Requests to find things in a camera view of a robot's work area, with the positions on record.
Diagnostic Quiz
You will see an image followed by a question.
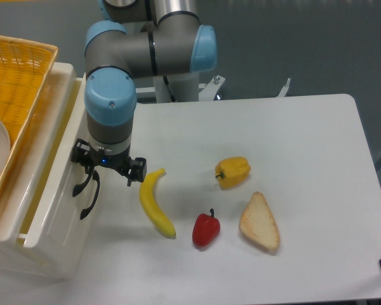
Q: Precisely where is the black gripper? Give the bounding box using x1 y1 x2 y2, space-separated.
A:
70 139 147 187

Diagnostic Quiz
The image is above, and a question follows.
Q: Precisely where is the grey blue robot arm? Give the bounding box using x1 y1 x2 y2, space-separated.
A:
71 1 217 182

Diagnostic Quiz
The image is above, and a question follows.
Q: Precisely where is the white drawer cabinet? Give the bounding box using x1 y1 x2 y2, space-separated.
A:
0 63 97 278

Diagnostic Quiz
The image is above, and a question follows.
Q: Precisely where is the yellow banana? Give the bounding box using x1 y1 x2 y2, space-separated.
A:
139 168 176 239

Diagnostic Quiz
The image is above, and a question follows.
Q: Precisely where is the red bell pepper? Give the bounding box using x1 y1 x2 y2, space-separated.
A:
192 208 221 248

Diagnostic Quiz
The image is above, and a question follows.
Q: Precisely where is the yellow bell pepper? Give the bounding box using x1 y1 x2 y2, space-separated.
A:
215 156 251 189

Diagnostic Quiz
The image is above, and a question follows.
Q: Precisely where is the yellow woven basket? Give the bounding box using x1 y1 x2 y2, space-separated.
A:
0 36 58 195

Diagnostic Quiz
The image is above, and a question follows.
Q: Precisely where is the slice of bread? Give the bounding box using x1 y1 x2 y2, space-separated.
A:
239 191 280 252

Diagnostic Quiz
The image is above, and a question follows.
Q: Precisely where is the black lower drawer handle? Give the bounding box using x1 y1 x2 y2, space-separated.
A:
79 170 100 220

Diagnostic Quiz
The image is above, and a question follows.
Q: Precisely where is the black cable on pedestal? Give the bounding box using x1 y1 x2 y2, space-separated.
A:
162 76 178 103

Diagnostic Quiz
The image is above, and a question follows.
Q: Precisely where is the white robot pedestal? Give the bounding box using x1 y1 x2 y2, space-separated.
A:
137 73 226 104

